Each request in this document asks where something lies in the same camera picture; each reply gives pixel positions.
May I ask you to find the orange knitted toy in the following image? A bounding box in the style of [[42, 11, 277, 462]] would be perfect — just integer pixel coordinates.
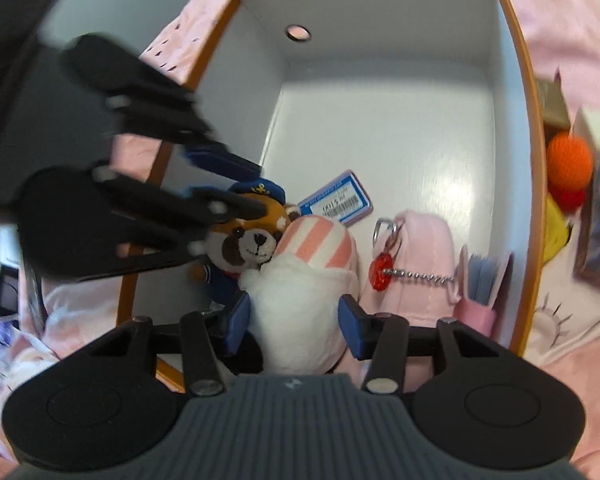
[[542, 132, 595, 267]]

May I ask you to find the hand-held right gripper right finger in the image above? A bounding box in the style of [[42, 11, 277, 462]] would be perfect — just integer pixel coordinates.
[[337, 293, 503, 395]]

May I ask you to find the blue plush tag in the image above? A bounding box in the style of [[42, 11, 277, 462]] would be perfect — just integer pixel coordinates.
[[297, 170, 374, 224]]

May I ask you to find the pink card holder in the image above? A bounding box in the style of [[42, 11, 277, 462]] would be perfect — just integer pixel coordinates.
[[452, 244, 514, 337]]

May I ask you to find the orange cardboard box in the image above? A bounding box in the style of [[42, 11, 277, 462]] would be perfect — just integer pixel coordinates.
[[115, 0, 538, 394]]

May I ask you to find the golden brown box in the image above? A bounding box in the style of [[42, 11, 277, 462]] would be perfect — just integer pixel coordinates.
[[535, 77, 574, 132]]

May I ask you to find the pink fabric pouch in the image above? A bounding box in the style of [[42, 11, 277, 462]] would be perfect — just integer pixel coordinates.
[[357, 210, 462, 332]]

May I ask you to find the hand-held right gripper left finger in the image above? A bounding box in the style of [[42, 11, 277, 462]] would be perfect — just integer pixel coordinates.
[[80, 291, 252, 397]]

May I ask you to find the pink cloud print blanket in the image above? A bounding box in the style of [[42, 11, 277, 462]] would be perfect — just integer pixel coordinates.
[[0, 0, 600, 480]]

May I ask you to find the red panda plush toy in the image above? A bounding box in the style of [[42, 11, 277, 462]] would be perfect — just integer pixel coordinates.
[[190, 180, 303, 307]]

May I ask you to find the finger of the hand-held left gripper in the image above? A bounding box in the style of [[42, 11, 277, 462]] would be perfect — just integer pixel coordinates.
[[93, 160, 277, 272], [59, 34, 263, 178]]

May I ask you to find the red heart keychain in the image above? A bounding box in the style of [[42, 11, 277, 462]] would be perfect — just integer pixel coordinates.
[[369, 252, 458, 292]]

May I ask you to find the pink striped white plush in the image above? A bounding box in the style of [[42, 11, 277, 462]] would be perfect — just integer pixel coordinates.
[[237, 214, 364, 376]]

